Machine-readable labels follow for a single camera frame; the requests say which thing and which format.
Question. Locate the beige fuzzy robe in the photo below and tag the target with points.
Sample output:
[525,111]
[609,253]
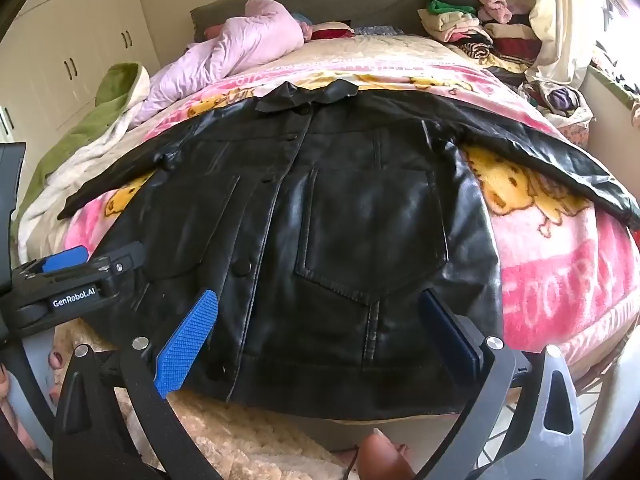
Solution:
[240,435]

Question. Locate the bright window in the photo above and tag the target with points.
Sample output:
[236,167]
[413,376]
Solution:
[622,35]

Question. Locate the green and white blanket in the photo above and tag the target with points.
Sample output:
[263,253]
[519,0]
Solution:
[95,125]

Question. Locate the person's left hand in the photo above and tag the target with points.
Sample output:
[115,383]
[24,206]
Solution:
[55,360]

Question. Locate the pink printed fleece blanket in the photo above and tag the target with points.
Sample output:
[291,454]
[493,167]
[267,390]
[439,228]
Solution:
[550,280]

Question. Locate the pile of folded clothes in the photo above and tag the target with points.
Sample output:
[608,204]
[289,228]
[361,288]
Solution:
[465,25]

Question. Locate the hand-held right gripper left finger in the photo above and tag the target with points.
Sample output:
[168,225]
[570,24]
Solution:
[187,340]

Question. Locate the floral cloths on sill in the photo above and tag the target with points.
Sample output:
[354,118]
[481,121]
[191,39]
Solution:
[615,85]

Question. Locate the patterned bag with clothes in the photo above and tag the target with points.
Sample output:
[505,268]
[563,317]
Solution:
[560,102]

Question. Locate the black leather jacket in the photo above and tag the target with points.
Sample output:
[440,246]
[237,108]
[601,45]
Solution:
[350,235]

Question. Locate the beige bed sheet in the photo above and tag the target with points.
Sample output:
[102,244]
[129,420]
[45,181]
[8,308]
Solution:
[390,47]

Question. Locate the pink cloth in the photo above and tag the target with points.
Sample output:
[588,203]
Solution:
[215,32]

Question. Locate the grey-green bed headboard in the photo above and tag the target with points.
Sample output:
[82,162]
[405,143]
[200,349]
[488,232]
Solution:
[350,0]

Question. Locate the red cloth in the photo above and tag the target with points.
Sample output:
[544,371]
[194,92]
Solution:
[332,31]

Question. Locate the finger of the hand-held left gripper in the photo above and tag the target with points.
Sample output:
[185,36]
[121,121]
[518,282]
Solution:
[120,260]
[65,258]

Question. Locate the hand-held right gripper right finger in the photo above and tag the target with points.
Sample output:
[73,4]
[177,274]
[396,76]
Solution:
[450,335]

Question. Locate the cream curtain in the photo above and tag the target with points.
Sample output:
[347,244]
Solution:
[560,20]

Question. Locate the blue patterned cloth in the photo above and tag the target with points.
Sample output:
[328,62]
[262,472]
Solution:
[377,30]

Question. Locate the lilac quilted duvet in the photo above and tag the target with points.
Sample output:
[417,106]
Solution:
[240,45]

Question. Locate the beige bed base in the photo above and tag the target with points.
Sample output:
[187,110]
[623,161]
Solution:
[325,430]

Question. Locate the white wardrobe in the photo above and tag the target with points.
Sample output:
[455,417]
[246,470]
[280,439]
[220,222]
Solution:
[75,35]

